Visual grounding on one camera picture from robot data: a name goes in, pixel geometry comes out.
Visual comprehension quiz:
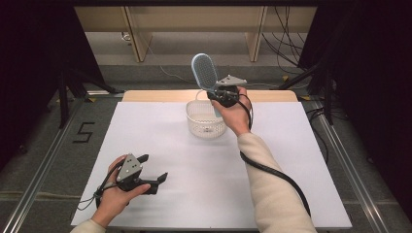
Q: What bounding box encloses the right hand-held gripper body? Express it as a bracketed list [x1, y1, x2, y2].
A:
[215, 75, 248, 109]

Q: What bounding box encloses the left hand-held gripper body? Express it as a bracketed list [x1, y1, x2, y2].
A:
[116, 153, 147, 192]

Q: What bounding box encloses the light blue hairbrush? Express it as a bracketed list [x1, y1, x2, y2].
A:
[190, 52, 223, 119]

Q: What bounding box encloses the white plastic basket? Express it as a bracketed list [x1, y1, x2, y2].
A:
[186, 89, 227, 140]

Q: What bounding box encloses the person's right hand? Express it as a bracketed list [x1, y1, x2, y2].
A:
[211, 86, 253, 137]

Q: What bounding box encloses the person's left hand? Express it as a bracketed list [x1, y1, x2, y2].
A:
[91, 154, 152, 229]

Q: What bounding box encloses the white table mat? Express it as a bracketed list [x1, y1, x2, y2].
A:
[70, 101, 353, 231]

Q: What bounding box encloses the wooden table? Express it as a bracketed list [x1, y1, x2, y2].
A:
[121, 89, 299, 103]

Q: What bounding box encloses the beige wooden desk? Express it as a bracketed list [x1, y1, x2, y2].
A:
[74, 6, 318, 63]

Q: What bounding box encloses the black stand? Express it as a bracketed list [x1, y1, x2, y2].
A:
[270, 62, 335, 126]
[57, 66, 124, 130]

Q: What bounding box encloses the black curtain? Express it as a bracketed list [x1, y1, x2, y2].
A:
[297, 0, 412, 222]
[0, 0, 106, 171]

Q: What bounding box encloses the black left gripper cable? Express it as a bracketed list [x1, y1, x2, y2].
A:
[77, 163, 123, 212]

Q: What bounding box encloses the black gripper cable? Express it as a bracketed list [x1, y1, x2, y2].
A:
[237, 92, 313, 218]
[77, 163, 123, 212]

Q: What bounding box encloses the white floor cable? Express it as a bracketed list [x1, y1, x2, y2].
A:
[147, 45, 310, 90]

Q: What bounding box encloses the bundle of black cables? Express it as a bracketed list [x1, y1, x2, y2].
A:
[261, 6, 309, 76]

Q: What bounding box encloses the metal floor rail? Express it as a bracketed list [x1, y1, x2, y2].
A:
[0, 96, 86, 233]
[309, 100, 392, 233]

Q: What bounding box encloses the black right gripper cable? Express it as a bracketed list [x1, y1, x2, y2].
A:
[237, 92, 313, 218]

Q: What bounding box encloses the black floor cable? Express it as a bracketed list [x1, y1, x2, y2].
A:
[305, 108, 330, 164]

